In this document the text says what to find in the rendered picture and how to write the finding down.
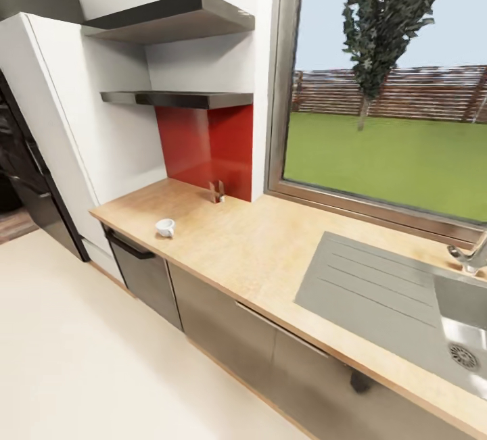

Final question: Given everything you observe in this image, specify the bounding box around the coffee cup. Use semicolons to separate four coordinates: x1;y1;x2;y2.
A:
156;219;175;237

